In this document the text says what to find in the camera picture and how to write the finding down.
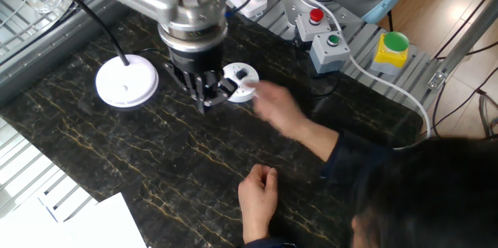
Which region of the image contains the person's left forearm navy sleeve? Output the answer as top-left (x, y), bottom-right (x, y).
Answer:
top-left (241, 222), bottom-right (299, 248)

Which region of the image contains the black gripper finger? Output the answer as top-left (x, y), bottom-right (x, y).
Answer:
top-left (209, 68), bottom-right (234, 86)
top-left (163, 62), bottom-right (230, 116)

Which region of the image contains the white paper sheet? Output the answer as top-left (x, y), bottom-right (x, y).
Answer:
top-left (58, 192), bottom-right (148, 248)
top-left (0, 197), bottom-right (75, 248)

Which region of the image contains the person's left hand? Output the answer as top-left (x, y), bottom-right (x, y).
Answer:
top-left (237, 163), bottom-right (279, 228)

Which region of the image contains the person's right hand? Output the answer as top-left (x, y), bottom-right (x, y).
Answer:
top-left (247, 79), bottom-right (309, 139)

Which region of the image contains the aluminium frame beam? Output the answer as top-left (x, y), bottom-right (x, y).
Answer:
top-left (426, 0), bottom-right (498, 90)

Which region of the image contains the round white power socket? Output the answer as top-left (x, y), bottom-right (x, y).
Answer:
top-left (221, 61), bottom-right (261, 104)

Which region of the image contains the grey box green button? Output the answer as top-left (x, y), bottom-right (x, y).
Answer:
top-left (309, 30), bottom-right (351, 75)

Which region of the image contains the white socket power cable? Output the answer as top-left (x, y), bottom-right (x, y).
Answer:
top-left (233, 0), bottom-right (433, 151)

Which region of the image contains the person's right forearm navy sleeve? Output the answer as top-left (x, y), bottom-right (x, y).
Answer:
top-left (286, 117), bottom-right (394, 187)

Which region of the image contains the grey box red button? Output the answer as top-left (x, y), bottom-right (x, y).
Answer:
top-left (293, 8), bottom-right (331, 45)

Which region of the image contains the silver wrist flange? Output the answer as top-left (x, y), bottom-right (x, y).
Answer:
top-left (157, 0), bottom-right (230, 54)

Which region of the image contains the yellow box green mushroom button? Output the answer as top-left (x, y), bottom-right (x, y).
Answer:
top-left (369, 31), bottom-right (411, 76)

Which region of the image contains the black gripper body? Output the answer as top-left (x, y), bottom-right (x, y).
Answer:
top-left (167, 40), bottom-right (226, 76)

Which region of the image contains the person's head black hair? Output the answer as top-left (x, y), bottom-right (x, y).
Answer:
top-left (349, 137), bottom-right (498, 248)

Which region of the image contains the grey metal table rail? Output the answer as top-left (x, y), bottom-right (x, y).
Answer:
top-left (0, 0), bottom-right (129, 107)

